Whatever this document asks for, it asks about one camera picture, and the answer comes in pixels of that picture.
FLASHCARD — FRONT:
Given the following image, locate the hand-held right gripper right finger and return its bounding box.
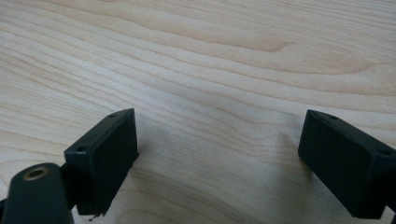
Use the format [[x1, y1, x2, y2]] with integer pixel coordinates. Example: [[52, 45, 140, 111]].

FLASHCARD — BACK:
[[297, 109, 396, 219]]

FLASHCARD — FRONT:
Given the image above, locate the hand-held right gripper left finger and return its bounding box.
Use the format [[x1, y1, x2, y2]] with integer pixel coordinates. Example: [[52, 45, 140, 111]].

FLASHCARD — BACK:
[[64, 107, 140, 217]]

